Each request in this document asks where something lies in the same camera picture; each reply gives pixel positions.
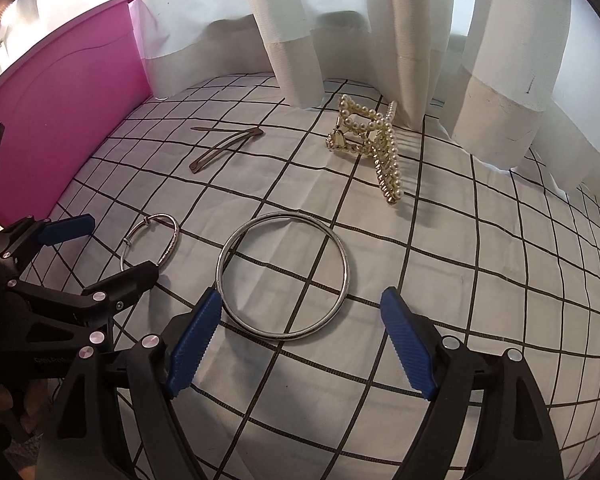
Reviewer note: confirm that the white sheer curtain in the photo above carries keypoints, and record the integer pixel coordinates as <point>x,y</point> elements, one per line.
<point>190,10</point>

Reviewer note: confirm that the cream thick curtain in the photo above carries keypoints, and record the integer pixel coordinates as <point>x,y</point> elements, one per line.
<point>505,60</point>

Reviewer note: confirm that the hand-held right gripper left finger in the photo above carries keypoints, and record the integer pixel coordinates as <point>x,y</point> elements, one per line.
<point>195,345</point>

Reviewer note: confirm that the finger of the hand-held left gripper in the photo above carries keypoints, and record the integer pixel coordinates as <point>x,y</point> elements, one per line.
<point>125,280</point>
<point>67,227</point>

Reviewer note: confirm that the brown metal hair clip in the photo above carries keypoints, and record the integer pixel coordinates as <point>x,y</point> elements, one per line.
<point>220,153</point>

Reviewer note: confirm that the large silver bangle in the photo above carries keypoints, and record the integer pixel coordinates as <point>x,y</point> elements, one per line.
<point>287,336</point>

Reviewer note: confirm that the pink plastic bin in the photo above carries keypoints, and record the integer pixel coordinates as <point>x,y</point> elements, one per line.
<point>70,110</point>

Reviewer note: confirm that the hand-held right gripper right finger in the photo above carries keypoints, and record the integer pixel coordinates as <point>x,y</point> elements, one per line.
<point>410,345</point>

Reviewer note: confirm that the pearl hair claw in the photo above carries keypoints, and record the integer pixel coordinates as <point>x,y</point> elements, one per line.
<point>387,170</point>

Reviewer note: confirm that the white black checkered cloth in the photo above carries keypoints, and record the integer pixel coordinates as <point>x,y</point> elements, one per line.
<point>430,260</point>

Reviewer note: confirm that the person's left hand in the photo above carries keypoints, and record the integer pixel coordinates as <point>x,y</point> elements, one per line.
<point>0,395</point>

